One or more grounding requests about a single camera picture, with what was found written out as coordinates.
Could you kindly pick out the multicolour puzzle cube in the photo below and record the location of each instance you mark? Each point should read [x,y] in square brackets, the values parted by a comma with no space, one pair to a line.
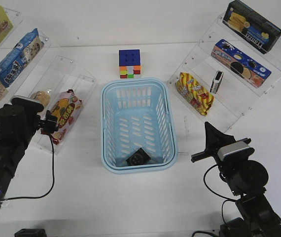
[129,63]

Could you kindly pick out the pink strawberry cake packet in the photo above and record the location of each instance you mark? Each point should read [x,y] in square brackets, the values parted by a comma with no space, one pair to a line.
[67,109]

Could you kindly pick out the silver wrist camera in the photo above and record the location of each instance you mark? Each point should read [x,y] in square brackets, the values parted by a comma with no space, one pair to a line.
[240,147]
[30,104]

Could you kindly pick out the clear acrylic shelf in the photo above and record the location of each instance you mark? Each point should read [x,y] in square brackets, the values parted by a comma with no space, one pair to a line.
[49,71]
[237,104]

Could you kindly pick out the light blue plastic basket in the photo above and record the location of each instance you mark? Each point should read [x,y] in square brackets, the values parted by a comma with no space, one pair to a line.
[136,113]

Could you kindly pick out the clear acrylic left shelf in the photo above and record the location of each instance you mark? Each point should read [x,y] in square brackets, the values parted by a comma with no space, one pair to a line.
[49,71]

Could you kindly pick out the clear acrylic right shelf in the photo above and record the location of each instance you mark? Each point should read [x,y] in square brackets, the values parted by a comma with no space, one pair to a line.
[237,104]

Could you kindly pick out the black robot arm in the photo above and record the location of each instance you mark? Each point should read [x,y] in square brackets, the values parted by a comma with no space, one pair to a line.
[246,179]
[18,124]

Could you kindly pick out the bread roll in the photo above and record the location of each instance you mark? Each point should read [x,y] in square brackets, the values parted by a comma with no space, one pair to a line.
[42,96]

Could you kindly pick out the red yellow striped snack bag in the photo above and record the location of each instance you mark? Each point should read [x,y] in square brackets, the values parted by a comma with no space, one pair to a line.
[194,93]

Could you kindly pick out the black white tissue pack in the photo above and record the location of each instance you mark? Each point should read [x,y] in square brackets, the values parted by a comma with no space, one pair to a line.
[139,157]
[216,82]

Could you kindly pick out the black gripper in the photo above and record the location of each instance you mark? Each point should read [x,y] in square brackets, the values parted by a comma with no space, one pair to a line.
[48,125]
[215,140]

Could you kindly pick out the black lemon wafer box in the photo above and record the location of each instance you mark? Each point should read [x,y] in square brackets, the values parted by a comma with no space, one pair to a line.
[258,31]

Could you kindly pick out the blue Oreo cookie box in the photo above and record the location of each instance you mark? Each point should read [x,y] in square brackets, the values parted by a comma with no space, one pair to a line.
[240,63]

